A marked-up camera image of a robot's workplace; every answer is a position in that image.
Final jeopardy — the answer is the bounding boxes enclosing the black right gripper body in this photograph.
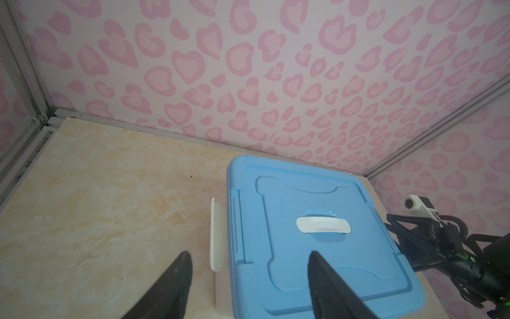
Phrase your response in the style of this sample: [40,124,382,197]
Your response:
[414,221,469,272]

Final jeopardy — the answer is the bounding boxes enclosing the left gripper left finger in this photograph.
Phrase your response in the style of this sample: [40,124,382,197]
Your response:
[123,251,193,319]

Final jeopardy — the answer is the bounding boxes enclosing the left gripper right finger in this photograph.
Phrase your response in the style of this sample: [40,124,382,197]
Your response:
[308,251,377,319]

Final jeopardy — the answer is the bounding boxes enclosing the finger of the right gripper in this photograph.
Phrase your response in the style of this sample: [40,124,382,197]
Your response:
[386,214,434,243]
[396,238,446,272]

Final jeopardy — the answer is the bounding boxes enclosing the blue plastic bin lid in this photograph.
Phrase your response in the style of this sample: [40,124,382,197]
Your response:
[227,156,425,318]

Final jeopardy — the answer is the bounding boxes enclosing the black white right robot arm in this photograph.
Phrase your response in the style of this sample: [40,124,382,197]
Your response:
[386,214,509,318]

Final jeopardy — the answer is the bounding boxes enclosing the white plastic storage bin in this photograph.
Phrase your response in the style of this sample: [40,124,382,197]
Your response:
[210,198,234,318]

